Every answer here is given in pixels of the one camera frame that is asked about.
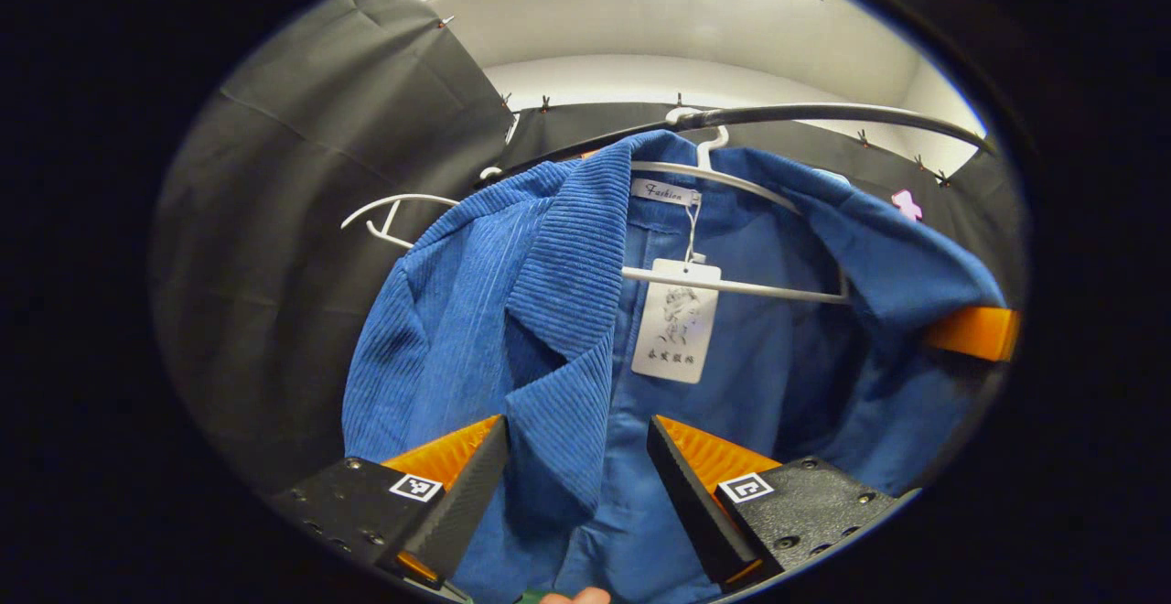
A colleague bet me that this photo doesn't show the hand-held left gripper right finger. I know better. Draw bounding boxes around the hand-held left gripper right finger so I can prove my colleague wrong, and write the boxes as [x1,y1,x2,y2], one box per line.
[646,415,920,596]

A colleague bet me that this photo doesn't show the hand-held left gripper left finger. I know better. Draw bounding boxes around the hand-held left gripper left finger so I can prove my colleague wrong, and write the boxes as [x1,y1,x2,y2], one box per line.
[270,415,513,591]

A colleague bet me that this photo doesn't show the blue corduroy jacket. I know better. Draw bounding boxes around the blue corduroy jacket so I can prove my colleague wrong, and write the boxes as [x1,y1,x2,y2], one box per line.
[341,128,1007,604]

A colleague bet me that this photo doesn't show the white clothes hanger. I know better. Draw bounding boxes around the white clothes hanger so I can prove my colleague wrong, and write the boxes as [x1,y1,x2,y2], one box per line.
[341,192,463,250]
[622,108,854,305]

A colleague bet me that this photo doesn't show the white paper garment tag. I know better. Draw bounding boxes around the white paper garment tag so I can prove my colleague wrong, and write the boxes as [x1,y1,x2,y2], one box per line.
[631,258,723,384]

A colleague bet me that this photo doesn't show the black backdrop cloth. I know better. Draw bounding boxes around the black backdrop cloth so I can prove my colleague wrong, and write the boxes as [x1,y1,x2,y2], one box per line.
[151,0,1026,495]

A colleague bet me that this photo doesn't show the row of small backdrop clips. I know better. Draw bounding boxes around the row of small backdrop clips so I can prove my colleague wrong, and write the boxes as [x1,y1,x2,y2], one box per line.
[435,14,952,189]

